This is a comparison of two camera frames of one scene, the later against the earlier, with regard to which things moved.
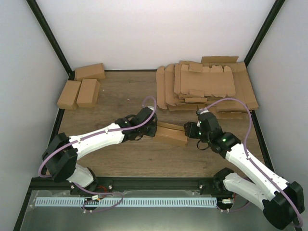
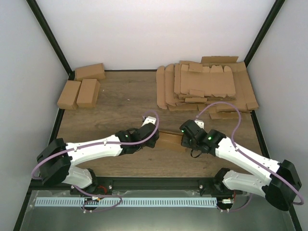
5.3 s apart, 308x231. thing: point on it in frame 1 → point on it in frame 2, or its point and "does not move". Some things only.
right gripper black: x=189 y=132 → x=184 y=142
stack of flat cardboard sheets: x=191 y=85 does not move
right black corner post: x=266 y=26 does not move
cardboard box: x=88 y=93 does not move
